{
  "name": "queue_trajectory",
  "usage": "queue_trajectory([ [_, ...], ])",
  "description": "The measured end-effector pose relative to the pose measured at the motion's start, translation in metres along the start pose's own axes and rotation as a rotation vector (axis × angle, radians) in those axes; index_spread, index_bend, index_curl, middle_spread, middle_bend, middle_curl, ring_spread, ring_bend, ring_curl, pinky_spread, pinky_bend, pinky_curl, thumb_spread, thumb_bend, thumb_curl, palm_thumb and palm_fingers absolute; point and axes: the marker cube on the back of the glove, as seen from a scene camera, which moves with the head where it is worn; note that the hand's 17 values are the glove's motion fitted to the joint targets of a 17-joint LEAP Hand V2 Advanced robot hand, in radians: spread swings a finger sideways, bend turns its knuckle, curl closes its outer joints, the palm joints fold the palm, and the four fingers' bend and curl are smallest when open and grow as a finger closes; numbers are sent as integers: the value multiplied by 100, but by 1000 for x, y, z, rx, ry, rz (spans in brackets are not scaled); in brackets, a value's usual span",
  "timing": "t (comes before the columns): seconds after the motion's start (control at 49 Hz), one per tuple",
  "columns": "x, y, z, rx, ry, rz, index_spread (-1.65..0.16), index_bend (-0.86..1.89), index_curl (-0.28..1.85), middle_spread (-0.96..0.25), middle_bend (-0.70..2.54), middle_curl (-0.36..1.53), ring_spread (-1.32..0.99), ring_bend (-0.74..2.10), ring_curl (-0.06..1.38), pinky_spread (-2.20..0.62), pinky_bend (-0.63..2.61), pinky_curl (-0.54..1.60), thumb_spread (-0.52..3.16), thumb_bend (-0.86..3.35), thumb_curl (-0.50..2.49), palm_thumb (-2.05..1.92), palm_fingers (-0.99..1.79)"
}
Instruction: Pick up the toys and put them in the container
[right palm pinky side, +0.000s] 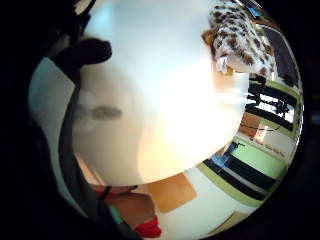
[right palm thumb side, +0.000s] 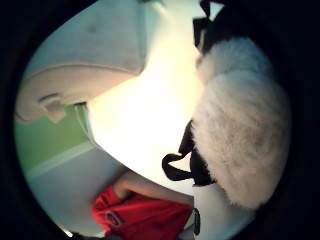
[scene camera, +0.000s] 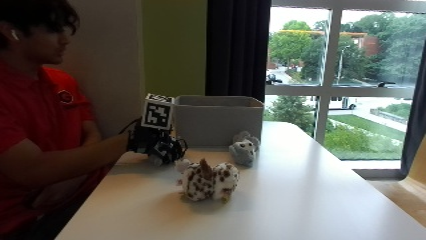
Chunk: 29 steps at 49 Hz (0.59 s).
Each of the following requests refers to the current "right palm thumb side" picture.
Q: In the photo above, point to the beige sofa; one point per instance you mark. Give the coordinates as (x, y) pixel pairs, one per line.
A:
(90, 50)

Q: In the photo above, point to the white fluffy soft toy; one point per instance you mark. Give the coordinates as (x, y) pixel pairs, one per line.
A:
(240, 133)

